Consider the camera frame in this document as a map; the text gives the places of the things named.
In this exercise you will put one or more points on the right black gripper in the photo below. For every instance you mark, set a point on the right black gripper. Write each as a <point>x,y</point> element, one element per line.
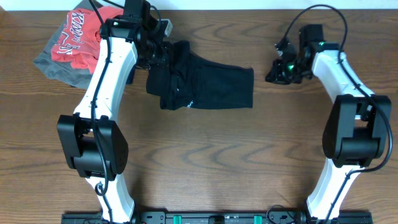
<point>275,75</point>

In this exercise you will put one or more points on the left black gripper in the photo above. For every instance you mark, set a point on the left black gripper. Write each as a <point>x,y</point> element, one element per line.
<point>167,60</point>

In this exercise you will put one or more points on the black t-shirt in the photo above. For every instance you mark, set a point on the black t-shirt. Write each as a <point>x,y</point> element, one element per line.
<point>194,82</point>

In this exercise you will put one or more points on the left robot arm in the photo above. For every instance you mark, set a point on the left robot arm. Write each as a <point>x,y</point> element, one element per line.
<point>91,139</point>

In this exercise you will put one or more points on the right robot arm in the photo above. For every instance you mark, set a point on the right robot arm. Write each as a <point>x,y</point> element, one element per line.
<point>357,138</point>

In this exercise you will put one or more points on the dark navy folded garment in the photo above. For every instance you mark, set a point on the dark navy folded garment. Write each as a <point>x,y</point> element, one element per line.
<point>130,77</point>

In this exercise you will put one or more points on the red printed t-shirt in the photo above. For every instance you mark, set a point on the red printed t-shirt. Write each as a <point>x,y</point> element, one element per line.
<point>79,41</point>

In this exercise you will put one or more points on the grey folded garment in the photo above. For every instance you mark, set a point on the grey folded garment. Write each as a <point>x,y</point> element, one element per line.
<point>62,71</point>

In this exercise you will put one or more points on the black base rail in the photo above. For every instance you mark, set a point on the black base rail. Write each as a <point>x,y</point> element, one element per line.
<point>273,217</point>

